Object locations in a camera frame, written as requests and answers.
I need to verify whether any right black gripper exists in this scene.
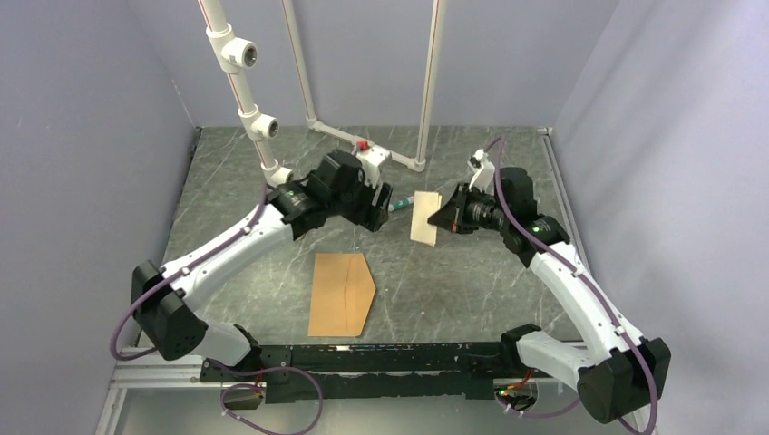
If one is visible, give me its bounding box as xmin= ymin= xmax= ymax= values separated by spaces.
xmin=428 ymin=183 xmax=510 ymax=235

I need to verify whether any brown paper letter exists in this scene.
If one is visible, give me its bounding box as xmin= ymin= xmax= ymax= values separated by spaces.
xmin=410 ymin=191 xmax=442 ymax=247

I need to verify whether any green white glue stick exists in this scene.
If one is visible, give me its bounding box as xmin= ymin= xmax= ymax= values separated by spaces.
xmin=388 ymin=196 xmax=414 ymax=212

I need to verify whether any brown paper envelope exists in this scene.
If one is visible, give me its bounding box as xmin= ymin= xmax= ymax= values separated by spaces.
xmin=307 ymin=253 xmax=376 ymax=337

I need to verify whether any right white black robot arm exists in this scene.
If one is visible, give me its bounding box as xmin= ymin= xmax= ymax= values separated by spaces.
xmin=427 ymin=167 xmax=671 ymax=434

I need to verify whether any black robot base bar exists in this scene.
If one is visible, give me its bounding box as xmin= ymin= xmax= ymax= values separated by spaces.
xmin=200 ymin=341 xmax=541 ymax=404

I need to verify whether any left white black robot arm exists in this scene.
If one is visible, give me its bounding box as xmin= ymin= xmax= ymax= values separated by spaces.
xmin=130 ymin=147 xmax=392 ymax=381

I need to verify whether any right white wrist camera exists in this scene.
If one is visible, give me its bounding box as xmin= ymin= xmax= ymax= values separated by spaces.
xmin=467 ymin=149 xmax=495 ymax=193

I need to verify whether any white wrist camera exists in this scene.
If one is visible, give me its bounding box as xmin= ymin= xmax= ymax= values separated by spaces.
xmin=467 ymin=149 xmax=495 ymax=193
xmin=353 ymin=140 xmax=391 ymax=187

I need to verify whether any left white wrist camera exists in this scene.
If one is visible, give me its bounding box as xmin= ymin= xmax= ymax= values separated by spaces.
xmin=353 ymin=140 xmax=391 ymax=187

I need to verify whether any white PVC pipe frame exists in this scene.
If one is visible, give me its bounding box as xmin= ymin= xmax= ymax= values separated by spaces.
xmin=181 ymin=1 xmax=446 ymax=181

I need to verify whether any aluminium rail frame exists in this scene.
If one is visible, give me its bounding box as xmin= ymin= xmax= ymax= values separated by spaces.
xmin=106 ymin=126 xmax=626 ymax=434

